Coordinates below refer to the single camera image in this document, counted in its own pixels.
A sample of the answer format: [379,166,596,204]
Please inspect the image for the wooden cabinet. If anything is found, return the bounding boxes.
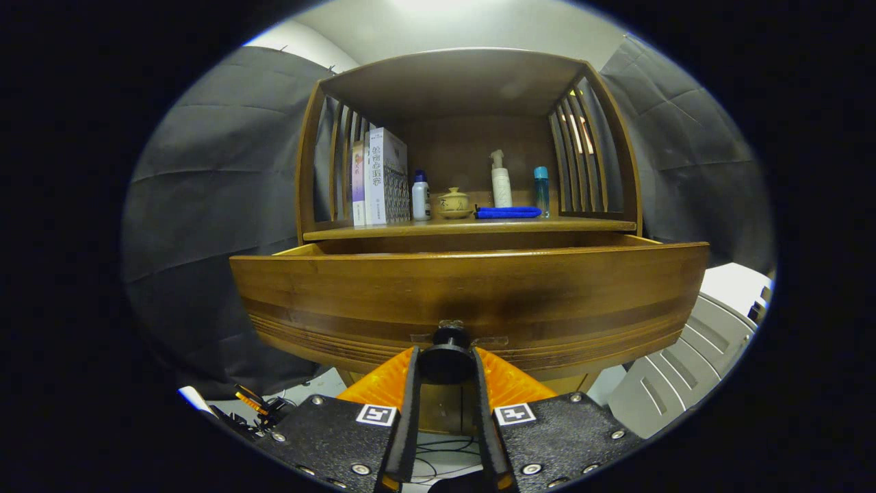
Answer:
[294,47,644,438]

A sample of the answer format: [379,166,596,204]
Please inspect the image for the black floor cables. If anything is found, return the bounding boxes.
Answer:
[404,435,483,490]

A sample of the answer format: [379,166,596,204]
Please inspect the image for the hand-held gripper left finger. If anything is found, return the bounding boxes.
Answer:
[270,346,422,493]

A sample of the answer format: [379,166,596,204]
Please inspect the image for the wooden drawer with black knob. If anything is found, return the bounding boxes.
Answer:
[229,234,711,385]

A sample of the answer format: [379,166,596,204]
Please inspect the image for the blue folded cloth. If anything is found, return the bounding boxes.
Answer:
[474,206,543,220]

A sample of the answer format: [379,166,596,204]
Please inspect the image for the wooden countertop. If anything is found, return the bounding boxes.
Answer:
[303,212,637,242]

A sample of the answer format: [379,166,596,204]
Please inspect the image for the orange black tool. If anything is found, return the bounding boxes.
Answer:
[233,383,292,429]

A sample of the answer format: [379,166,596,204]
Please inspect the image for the white book with patterned cover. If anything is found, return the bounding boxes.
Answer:
[363,127,409,226]

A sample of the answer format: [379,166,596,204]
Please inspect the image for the white metal filing cabinet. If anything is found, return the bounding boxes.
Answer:
[606,262,774,439]

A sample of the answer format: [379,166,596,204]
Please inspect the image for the white pump bottle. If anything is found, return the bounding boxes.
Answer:
[489,149,513,208]

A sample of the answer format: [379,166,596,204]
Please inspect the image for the white bottle with blue cap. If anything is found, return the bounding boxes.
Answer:
[411,170,432,221]

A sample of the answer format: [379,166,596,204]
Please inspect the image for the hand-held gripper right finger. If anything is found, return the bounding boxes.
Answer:
[472,347,644,493]

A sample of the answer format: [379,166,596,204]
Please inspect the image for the beige lidded teacup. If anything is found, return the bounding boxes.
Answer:
[438,187,473,220]

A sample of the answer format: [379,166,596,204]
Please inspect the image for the clear blue bottle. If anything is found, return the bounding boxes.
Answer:
[534,166,551,218]

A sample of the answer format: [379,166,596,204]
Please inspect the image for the purple book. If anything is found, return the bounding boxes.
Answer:
[351,140,367,227]

